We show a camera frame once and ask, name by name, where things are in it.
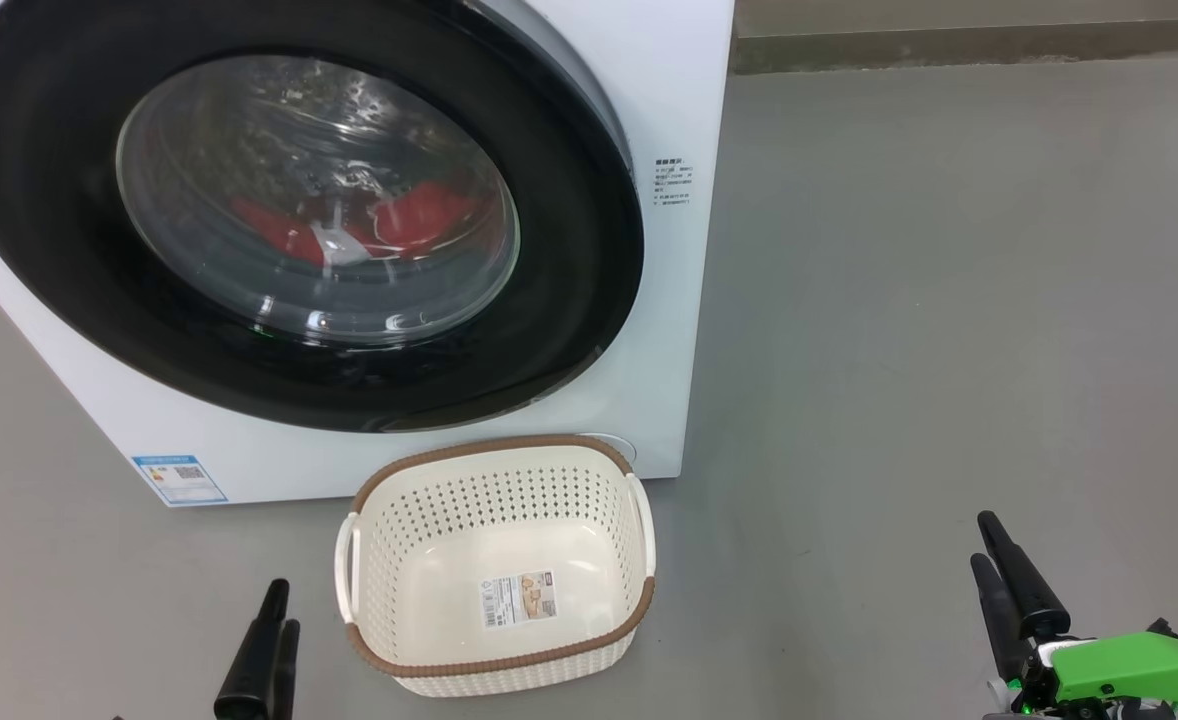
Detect black round glass washer door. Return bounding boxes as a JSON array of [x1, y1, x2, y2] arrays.
[[0, 0, 646, 434]]

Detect cream basket with brown rim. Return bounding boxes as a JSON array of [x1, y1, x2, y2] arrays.
[[334, 434, 657, 698]]

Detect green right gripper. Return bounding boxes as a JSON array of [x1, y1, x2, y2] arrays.
[[970, 510, 1178, 720]]

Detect red and white garment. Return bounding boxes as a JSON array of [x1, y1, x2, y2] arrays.
[[229, 180, 485, 269]]

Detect paper product label sticker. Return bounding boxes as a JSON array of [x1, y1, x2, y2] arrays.
[[482, 570, 558, 631]]

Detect round white drain filter cover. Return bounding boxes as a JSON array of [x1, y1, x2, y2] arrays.
[[585, 432, 639, 473]]

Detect blue energy label sticker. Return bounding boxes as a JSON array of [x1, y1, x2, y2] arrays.
[[131, 454, 229, 507]]

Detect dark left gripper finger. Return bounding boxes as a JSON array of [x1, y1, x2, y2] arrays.
[[213, 578, 291, 720], [269, 619, 301, 720]]

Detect white front-load washing machine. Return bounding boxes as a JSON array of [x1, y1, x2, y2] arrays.
[[0, 0, 736, 509]]

